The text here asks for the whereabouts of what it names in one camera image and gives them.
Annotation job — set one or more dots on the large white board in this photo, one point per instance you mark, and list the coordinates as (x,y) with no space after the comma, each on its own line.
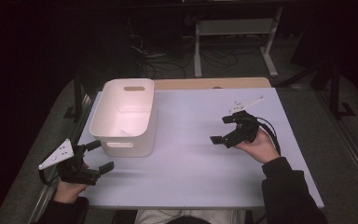
(183,168)

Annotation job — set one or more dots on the person's lap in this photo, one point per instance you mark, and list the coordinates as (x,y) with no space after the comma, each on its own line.
(155,216)

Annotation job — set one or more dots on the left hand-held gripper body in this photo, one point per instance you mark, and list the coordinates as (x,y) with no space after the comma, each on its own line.
(71,171)

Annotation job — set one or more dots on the white metal desk frame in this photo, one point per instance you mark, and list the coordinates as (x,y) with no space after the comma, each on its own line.
(236,27)

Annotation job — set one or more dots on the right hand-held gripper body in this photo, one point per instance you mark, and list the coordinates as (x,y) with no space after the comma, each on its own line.
(245,130)

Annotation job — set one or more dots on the white plastic bin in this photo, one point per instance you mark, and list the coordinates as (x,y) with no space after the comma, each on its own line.
(126,118)

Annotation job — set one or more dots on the person's right hand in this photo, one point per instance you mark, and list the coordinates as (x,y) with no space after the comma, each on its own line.
(262,149)

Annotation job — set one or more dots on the person's left hand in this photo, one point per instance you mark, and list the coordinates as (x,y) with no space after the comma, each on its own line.
(66,191)

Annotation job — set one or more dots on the black metal stand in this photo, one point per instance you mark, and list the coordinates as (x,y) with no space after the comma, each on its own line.
(77,93)
(335,93)

